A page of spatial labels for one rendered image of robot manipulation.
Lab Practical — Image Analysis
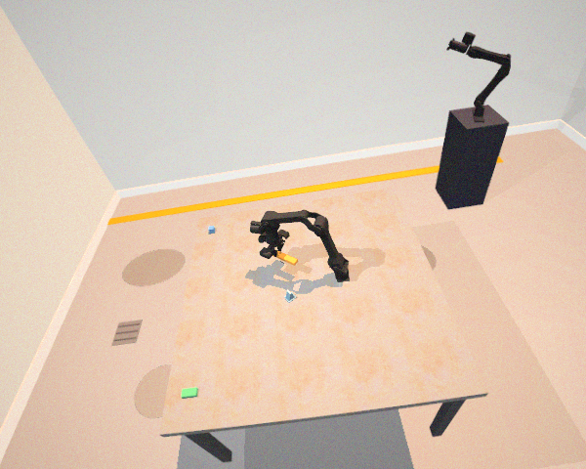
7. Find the orange bar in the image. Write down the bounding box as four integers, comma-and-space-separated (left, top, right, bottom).
276, 250, 298, 266

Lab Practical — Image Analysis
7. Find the small green block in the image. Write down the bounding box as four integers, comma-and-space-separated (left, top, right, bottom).
181, 388, 198, 398

